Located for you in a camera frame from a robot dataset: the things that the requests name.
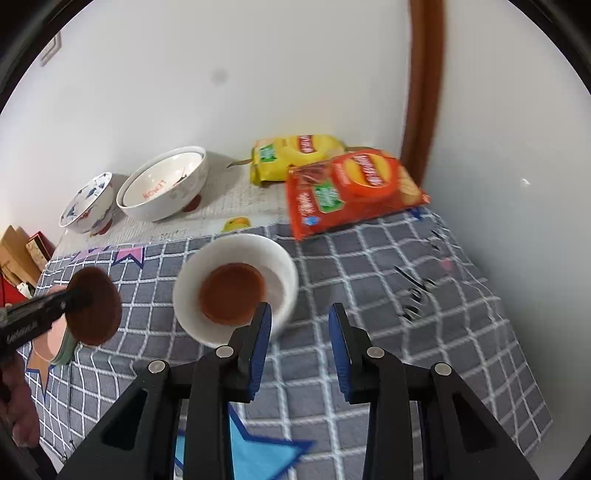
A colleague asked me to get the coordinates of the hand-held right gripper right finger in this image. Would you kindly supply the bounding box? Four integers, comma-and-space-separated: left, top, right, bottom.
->
328, 302, 541, 480

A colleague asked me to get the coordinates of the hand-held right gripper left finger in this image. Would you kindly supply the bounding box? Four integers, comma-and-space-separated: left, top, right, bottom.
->
55, 302, 273, 480

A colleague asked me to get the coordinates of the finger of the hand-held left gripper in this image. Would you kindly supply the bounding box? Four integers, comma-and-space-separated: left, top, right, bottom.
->
44, 288, 85, 326

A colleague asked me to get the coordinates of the pink square plate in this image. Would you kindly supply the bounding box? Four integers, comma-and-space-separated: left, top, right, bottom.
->
34, 318, 75, 363

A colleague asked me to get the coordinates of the small brown bowl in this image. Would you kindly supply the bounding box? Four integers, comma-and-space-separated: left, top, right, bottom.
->
68, 267, 123, 347
199, 263, 267, 324

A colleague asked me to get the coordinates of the green square plate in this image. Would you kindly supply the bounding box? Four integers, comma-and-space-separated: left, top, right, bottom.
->
48, 338, 78, 366

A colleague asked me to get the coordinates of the plain white bowl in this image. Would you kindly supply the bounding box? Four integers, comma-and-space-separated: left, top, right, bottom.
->
172, 233, 299, 348

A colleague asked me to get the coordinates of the person's left hand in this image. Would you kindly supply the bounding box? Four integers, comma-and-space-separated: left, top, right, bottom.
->
0, 353, 41, 448

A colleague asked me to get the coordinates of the red paper bag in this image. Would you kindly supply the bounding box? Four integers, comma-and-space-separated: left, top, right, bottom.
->
0, 274, 20, 309

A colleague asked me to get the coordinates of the wooden chair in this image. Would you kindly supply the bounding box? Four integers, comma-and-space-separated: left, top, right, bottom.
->
0, 224, 44, 289

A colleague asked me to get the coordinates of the grey checked tablecloth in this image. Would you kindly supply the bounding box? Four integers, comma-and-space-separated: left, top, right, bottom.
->
25, 208, 552, 480

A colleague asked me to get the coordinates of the blue patterned white bowl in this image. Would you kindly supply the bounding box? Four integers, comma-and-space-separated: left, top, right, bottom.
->
58, 172, 116, 235

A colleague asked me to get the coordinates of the white bowl with printed inside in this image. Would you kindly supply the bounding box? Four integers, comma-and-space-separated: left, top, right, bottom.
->
121, 150, 205, 208

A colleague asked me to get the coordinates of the large white ceramic bowl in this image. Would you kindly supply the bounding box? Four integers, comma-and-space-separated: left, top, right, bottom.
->
115, 147, 209, 222

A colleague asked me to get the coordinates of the red chips bag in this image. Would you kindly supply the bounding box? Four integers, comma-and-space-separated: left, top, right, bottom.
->
285, 148, 430, 242

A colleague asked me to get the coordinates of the yellow chips bag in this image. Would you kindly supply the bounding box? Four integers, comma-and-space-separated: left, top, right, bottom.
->
250, 134, 347, 186

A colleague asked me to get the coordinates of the white light switch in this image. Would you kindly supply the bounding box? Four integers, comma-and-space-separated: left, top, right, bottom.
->
39, 32, 63, 68

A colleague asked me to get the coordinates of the brown wooden door frame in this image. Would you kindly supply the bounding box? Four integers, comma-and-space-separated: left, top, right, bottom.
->
399, 0, 451, 181

